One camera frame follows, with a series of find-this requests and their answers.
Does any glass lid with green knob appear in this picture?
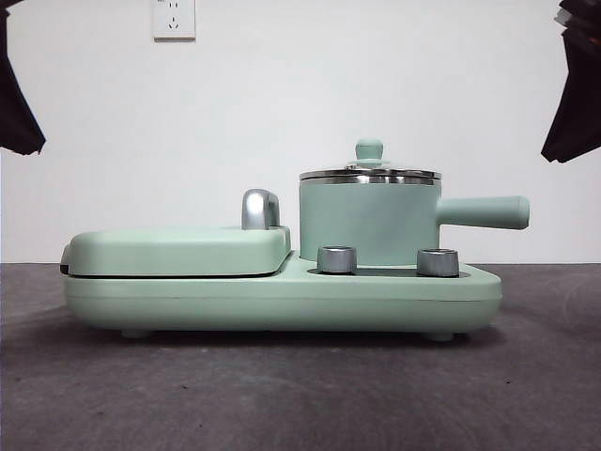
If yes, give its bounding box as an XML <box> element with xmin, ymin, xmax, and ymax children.
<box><xmin>299</xmin><ymin>137</ymin><xmax>443</xmax><ymax>186</ymax></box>

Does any silver control knob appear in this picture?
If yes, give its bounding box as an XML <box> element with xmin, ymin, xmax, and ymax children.
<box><xmin>316</xmin><ymin>244</ymin><xmax>357</xmax><ymax>274</ymax></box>
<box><xmin>416</xmin><ymin>247</ymin><xmax>461</xmax><ymax>278</ymax></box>

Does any green griddle cover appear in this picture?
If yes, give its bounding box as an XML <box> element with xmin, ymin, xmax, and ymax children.
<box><xmin>59</xmin><ymin>224</ymin><xmax>294</xmax><ymax>278</ymax></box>

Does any green breakfast machine base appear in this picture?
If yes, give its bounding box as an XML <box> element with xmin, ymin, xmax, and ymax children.
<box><xmin>63</xmin><ymin>250</ymin><xmax>504</xmax><ymax>341</ymax></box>

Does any white wall socket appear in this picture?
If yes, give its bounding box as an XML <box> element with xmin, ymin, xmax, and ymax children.
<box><xmin>151</xmin><ymin>0</ymin><xmax>197</xmax><ymax>41</ymax></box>

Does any green steamer pot with handle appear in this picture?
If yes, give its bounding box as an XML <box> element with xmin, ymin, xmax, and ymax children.
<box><xmin>298</xmin><ymin>177</ymin><xmax>532</xmax><ymax>265</ymax></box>

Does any chrome griddle cover handle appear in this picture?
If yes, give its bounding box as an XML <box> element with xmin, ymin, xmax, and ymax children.
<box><xmin>240</xmin><ymin>188</ymin><xmax>284</xmax><ymax>231</ymax></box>

